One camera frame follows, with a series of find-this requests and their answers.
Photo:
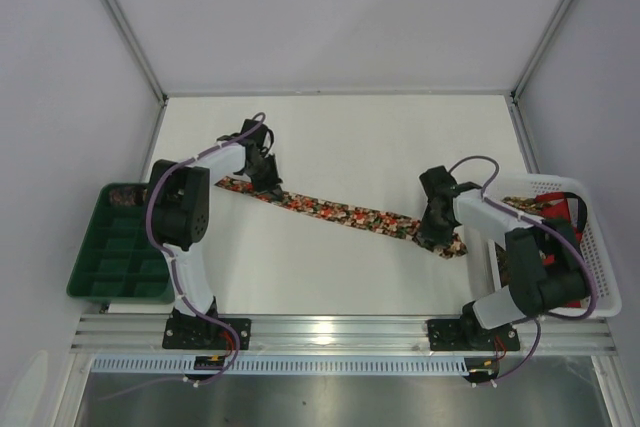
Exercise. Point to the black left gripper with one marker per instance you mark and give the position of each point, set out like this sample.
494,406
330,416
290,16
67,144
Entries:
266,177

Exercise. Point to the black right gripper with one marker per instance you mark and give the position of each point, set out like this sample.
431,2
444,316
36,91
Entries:
433,222

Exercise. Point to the colourful patterned necktie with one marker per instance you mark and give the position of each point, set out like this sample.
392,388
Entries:
383,223

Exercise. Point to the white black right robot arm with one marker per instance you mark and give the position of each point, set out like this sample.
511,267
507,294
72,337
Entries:
527,295

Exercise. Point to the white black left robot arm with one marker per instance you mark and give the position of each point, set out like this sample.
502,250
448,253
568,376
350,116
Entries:
178,205

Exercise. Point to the dark gold patterned tie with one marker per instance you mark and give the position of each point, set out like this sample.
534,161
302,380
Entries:
527,205

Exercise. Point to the red fabric tie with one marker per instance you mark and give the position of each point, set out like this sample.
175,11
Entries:
566,213

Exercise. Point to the rolled tie in tray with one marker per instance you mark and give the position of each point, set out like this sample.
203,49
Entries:
127,196

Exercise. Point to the green divided plastic tray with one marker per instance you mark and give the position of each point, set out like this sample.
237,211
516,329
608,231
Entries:
116,262

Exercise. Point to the white plastic basket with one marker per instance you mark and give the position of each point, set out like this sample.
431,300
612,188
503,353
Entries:
593,247

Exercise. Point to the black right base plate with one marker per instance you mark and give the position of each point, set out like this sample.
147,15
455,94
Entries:
450,334

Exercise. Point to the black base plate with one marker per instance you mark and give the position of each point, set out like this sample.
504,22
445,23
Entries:
450,334
191,333

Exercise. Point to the aluminium frame post left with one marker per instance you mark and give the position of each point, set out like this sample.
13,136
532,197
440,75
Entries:
118,17

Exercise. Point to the aluminium frame post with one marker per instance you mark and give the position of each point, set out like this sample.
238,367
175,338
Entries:
551,29
118,17

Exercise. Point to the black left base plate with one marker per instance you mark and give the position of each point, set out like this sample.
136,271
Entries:
191,333

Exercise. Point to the white slotted cable duct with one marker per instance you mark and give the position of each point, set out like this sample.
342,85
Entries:
272,365

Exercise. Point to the aluminium mounting rail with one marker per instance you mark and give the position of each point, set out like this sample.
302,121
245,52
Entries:
326,335

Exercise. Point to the aluminium frame post right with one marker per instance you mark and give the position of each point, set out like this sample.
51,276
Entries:
551,29

